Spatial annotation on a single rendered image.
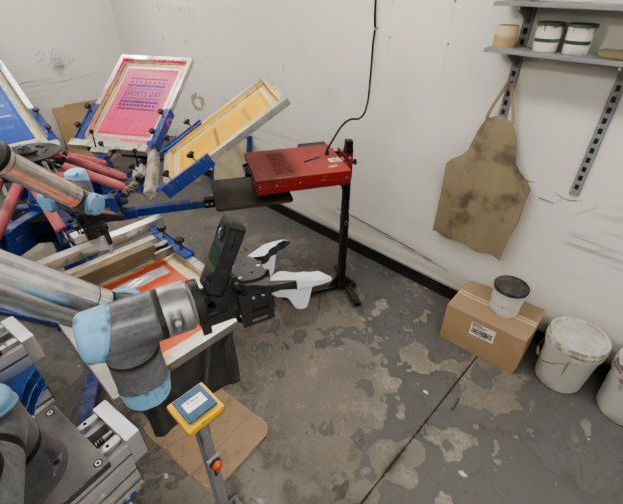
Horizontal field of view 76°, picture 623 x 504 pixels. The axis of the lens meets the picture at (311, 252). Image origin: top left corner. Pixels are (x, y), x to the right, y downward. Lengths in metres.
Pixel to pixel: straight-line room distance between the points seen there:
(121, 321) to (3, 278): 0.18
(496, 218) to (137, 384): 2.40
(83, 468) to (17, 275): 0.46
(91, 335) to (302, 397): 2.01
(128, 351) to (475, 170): 2.38
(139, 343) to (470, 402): 2.27
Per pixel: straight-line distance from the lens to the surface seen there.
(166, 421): 1.82
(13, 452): 0.84
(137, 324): 0.58
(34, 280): 0.69
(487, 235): 2.80
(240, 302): 0.61
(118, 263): 1.89
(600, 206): 2.61
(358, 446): 2.37
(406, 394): 2.58
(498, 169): 2.63
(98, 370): 1.53
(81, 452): 1.02
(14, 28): 5.84
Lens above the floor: 2.06
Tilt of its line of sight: 35 degrees down
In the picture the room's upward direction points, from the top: straight up
